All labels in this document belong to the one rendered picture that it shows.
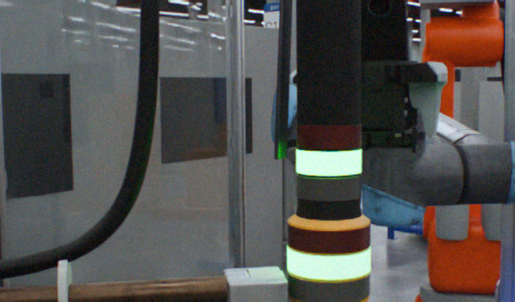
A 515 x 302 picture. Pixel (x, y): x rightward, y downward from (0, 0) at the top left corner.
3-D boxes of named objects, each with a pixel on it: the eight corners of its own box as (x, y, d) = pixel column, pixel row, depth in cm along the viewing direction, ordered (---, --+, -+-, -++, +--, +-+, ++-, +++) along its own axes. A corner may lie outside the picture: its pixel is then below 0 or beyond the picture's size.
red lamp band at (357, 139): (304, 150, 33) (304, 126, 33) (290, 145, 36) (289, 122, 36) (370, 148, 34) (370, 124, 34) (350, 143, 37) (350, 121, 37)
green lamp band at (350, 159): (304, 177, 33) (304, 152, 33) (290, 169, 37) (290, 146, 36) (370, 174, 34) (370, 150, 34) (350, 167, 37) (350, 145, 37)
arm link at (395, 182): (463, 226, 78) (465, 132, 77) (371, 231, 77) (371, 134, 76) (435, 214, 86) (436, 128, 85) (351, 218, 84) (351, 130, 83)
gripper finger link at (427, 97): (474, 141, 50) (423, 132, 59) (475, 60, 49) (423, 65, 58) (434, 142, 49) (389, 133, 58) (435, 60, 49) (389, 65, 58)
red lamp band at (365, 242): (297, 257, 33) (297, 231, 33) (279, 237, 37) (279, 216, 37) (382, 252, 34) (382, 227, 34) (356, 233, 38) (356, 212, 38)
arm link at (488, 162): (400, 130, 128) (543, 226, 81) (344, 132, 126) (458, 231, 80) (404, 70, 125) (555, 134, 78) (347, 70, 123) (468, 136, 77)
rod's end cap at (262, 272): (247, 274, 34) (286, 272, 34) (241, 264, 36) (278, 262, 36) (247, 313, 34) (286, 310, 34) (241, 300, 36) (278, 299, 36)
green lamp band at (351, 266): (297, 282, 33) (297, 257, 33) (280, 260, 37) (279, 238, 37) (382, 277, 34) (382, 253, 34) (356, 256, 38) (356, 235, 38)
